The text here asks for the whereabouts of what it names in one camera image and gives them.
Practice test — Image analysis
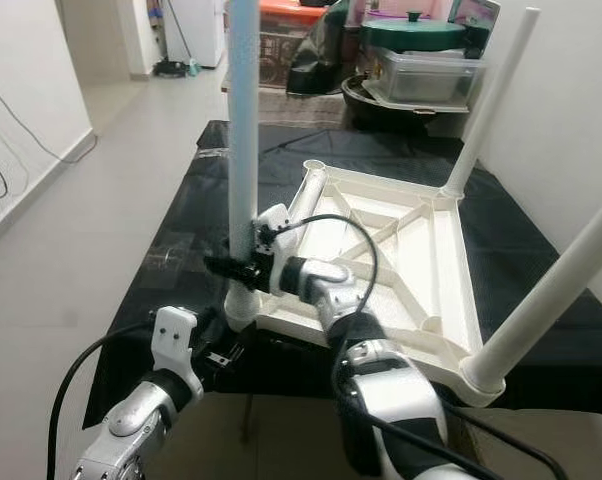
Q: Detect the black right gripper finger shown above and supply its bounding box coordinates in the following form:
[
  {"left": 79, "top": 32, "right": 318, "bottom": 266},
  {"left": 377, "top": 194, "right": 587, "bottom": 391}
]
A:
[{"left": 203, "top": 252, "right": 257, "bottom": 286}]

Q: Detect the white plastic table leg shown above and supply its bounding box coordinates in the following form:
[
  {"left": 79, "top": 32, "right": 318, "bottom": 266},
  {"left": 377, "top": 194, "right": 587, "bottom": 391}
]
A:
[
  {"left": 223, "top": 0, "right": 264, "bottom": 326},
  {"left": 461, "top": 190, "right": 602, "bottom": 401},
  {"left": 441, "top": 8, "right": 540, "bottom": 196}
]

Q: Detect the cream plastic table top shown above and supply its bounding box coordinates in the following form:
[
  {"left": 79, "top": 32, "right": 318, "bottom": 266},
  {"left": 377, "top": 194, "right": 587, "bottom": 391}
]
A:
[{"left": 226, "top": 158, "right": 507, "bottom": 406}]

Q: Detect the clear tape patch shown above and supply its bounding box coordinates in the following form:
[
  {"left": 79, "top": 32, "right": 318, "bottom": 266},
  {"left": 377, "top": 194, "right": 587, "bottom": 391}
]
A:
[
  {"left": 141, "top": 235, "right": 207, "bottom": 281},
  {"left": 191, "top": 146, "right": 232, "bottom": 161}
]

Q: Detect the black tablecloth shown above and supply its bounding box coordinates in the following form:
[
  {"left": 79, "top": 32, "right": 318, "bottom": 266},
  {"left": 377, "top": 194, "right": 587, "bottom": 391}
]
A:
[{"left": 86, "top": 120, "right": 602, "bottom": 441}]

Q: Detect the black round basin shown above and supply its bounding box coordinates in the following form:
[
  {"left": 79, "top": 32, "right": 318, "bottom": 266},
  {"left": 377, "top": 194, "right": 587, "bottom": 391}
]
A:
[{"left": 343, "top": 75, "right": 472, "bottom": 131}]

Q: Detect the black bag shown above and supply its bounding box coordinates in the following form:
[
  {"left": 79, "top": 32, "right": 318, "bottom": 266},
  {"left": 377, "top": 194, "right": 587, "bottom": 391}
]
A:
[{"left": 291, "top": 0, "right": 377, "bottom": 96}]

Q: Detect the white cabinet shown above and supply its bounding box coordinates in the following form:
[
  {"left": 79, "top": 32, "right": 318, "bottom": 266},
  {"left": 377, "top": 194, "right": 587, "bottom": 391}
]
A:
[{"left": 171, "top": 0, "right": 227, "bottom": 69}]

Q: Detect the clear plastic storage box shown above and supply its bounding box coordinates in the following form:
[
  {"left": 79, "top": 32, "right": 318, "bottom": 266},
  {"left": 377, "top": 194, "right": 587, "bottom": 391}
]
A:
[{"left": 371, "top": 45, "right": 487, "bottom": 109}]

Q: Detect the orange plastic lid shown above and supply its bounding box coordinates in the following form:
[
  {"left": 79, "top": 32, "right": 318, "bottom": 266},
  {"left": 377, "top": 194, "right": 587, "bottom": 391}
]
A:
[{"left": 259, "top": 0, "right": 327, "bottom": 21}]

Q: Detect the dark green round lid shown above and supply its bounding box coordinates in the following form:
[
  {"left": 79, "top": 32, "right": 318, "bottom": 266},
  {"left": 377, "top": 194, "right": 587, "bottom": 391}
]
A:
[{"left": 361, "top": 12, "right": 467, "bottom": 53}]

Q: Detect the pink plastic box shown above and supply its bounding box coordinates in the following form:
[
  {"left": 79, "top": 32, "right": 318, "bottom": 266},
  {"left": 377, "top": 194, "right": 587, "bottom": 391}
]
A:
[{"left": 371, "top": 0, "right": 452, "bottom": 16}]

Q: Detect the grey framed picture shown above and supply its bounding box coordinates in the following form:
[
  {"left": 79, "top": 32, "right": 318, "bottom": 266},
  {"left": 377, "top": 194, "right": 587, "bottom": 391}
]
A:
[{"left": 451, "top": 0, "right": 502, "bottom": 33}]

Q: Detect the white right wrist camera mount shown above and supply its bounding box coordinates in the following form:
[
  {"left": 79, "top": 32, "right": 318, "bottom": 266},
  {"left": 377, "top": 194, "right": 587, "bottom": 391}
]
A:
[{"left": 256, "top": 202, "right": 307, "bottom": 291}]

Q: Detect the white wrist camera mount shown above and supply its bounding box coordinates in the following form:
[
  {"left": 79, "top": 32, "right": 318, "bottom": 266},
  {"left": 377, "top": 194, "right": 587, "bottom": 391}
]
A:
[
  {"left": 256, "top": 202, "right": 307, "bottom": 291},
  {"left": 153, "top": 305, "right": 202, "bottom": 396}
]

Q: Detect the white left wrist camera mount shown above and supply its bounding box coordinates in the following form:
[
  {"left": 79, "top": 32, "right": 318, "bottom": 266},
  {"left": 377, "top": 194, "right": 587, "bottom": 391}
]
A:
[{"left": 153, "top": 305, "right": 202, "bottom": 396}]

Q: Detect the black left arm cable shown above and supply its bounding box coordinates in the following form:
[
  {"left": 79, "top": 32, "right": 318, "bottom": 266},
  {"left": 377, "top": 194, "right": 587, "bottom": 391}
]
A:
[{"left": 49, "top": 320, "right": 162, "bottom": 480}]

